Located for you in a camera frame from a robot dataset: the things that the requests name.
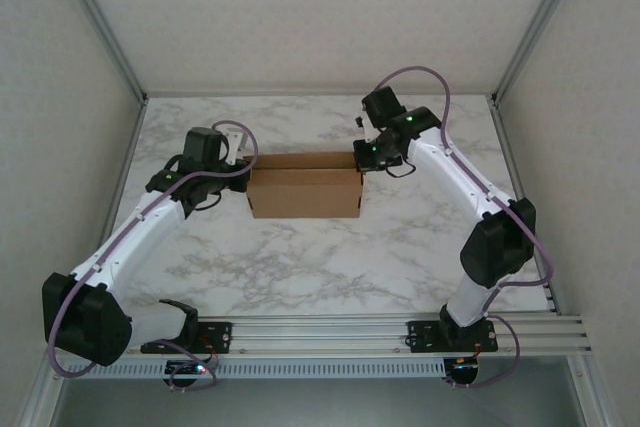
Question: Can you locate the left circuit board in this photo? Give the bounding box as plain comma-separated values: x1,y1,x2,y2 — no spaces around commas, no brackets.
164,359,214,379

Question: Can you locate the circuit board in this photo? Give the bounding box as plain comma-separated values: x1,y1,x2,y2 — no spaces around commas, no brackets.
446,355,482,389
164,359,214,379

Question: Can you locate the aluminium front rail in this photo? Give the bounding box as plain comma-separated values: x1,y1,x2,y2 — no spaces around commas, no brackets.
49,314,594,361

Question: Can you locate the aluminium back rail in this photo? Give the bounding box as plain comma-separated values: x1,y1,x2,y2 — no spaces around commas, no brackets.
143,89,497,99

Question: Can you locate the right circuit board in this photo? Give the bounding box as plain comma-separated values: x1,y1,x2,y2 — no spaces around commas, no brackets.
446,355,482,389

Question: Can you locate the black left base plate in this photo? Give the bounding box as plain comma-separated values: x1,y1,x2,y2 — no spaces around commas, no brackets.
141,320,234,354

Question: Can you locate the slotted grey cable duct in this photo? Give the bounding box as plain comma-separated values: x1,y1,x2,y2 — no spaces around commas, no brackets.
64,359,447,379

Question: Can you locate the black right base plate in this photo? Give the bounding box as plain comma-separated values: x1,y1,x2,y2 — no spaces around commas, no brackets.
407,319,500,353

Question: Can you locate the aluminium frame post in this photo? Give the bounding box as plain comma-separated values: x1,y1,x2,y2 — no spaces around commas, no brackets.
569,354,609,427
19,364,69,427
49,0,149,104
491,0,592,104

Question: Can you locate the aluminium side rail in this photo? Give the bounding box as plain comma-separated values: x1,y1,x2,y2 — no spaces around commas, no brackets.
489,96,559,313
79,96,149,319

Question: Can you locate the aluminium lower frame post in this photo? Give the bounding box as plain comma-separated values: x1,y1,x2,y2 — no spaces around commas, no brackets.
19,364,69,427
569,354,609,427

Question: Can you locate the brown cardboard box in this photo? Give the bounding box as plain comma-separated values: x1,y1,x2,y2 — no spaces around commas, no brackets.
246,150,365,220

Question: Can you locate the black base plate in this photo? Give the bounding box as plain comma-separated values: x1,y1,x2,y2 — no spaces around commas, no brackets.
141,320,234,354
407,319,500,353

